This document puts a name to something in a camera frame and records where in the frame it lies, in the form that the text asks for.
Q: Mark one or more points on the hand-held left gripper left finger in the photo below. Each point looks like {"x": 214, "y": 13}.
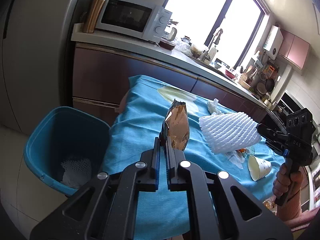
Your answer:
{"x": 156, "y": 166}

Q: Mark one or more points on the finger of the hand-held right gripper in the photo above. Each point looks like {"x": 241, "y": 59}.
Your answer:
{"x": 271, "y": 131}
{"x": 275, "y": 147}

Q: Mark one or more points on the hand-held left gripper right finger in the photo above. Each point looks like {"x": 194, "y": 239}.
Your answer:
{"x": 168, "y": 166}

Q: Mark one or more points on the orange peel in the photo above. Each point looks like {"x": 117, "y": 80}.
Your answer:
{"x": 241, "y": 150}

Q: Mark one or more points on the clear green-edged plastic wrapper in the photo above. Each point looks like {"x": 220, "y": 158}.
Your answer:
{"x": 236, "y": 159}

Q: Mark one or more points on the brown foil snack bag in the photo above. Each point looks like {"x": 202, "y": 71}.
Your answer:
{"x": 177, "y": 125}

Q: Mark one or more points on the large white foam net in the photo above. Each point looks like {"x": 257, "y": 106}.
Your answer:
{"x": 225, "y": 132}

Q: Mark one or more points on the blue plastic bin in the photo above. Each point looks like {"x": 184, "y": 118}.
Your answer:
{"x": 62, "y": 135}

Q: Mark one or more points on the person's right forearm pink sleeve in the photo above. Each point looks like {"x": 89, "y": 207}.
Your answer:
{"x": 292, "y": 208}

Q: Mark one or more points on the person's right hand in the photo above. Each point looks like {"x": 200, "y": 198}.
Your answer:
{"x": 282, "y": 183}

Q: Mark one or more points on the white paper cup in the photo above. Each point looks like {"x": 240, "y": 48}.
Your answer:
{"x": 260, "y": 168}

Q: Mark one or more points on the black gas stove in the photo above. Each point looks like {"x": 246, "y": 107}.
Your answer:
{"x": 287, "y": 102}

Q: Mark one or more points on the blue floral tablecloth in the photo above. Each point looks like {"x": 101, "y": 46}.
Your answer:
{"x": 140, "y": 130}

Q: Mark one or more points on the hanging black frying pan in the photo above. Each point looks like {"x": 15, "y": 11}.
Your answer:
{"x": 270, "y": 85}

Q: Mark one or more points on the white spotted utensil holder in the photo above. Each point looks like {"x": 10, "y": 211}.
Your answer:
{"x": 243, "y": 81}

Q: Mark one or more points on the crumpled white tissue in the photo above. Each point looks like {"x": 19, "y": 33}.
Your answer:
{"x": 213, "y": 106}

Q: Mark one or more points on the red bowl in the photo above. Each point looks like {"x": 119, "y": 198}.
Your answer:
{"x": 230, "y": 74}

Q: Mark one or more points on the small white foam net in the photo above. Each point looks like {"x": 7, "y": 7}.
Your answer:
{"x": 75, "y": 172}

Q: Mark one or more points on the white water heater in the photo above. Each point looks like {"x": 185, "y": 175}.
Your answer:
{"x": 273, "y": 41}

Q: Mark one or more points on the brown kitchen counter cabinet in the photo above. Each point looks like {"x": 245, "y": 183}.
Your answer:
{"x": 112, "y": 75}

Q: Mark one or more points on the metal sink faucet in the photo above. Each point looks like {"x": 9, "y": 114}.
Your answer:
{"x": 217, "y": 36}

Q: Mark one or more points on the clear plastic bags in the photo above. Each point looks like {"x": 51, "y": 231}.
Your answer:
{"x": 183, "y": 46}

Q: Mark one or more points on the dark red container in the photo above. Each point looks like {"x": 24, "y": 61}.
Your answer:
{"x": 168, "y": 44}

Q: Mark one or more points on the kitchen window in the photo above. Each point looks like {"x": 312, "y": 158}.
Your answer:
{"x": 195, "y": 10}

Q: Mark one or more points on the white microwave oven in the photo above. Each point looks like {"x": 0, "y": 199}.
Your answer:
{"x": 125, "y": 15}

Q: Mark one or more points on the bronze travel tumbler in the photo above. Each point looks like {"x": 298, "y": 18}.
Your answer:
{"x": 93, "y": 15}

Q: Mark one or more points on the grey refrigerator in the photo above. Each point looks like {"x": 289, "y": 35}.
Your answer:
{"x": 37, "y": 42}

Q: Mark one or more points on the pink wall cabinet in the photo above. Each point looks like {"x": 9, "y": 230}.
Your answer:
{"x": 295, "y": 47}

